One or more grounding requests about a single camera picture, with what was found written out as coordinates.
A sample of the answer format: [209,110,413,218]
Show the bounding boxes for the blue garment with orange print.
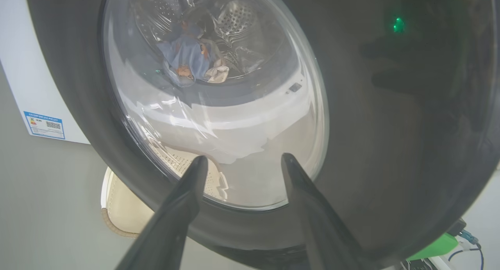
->
[156,22,214,87]

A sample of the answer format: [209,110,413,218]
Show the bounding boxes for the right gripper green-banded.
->
[406,233,459,261]

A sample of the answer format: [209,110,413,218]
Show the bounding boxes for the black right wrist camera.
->
[447,219,467,236]

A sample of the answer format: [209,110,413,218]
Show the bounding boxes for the teal right camera connector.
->
[459,230,479,245]

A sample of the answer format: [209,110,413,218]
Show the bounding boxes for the white front-load washing machine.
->
[0,0,327,165]

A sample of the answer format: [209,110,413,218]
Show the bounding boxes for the blue energy label sticker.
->
[23,111,65,140]

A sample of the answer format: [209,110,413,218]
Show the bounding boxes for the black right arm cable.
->
[448,243,485,270]

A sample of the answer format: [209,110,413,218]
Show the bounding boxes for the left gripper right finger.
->
[281,153,371,270]

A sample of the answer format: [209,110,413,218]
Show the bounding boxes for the cream perforated laundry basket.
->
[101,145,231,238]

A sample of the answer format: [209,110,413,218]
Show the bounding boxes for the dark round glass door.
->
[24,0,500,270]

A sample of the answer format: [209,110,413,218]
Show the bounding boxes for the steel washing drum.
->
[131,0,289,81]

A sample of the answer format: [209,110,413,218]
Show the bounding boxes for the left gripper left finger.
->
[115,156,209,270]

